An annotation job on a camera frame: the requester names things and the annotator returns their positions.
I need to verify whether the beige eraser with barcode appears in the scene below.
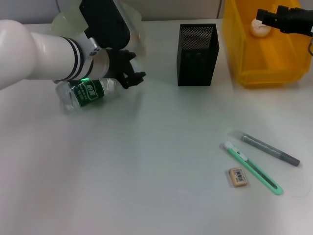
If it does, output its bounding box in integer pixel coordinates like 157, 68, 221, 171
224, 167, 249, 188

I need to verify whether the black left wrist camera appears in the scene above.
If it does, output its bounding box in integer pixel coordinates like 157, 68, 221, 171
79, 0, 137, 49

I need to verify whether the green utility knife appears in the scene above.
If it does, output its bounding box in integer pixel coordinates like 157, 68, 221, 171
221, 141, 284, 196

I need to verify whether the translucent green fruit plate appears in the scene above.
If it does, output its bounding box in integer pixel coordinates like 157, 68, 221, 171
50, 3, 147, 81

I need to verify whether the clear green-label water bottle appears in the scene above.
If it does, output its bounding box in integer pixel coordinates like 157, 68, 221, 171
55, 78, 123, 116

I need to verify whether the yellow plastic bin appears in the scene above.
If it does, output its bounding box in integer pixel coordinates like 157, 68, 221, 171
221, 0, 310, 89

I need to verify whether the white paper ball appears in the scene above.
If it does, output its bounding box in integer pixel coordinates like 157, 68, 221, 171
249, 19, 272, 38

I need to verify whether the black mesh pen holder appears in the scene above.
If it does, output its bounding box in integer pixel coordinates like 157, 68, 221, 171
177, 23, 220, 87

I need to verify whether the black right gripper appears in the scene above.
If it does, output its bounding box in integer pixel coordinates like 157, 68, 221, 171
256, 6, 313, 37

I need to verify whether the grey marker pen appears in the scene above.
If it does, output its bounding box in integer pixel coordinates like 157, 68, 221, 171
241, 133, 301, 167

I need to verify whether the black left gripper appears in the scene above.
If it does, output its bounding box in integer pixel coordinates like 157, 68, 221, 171
106, 48, 147, 90

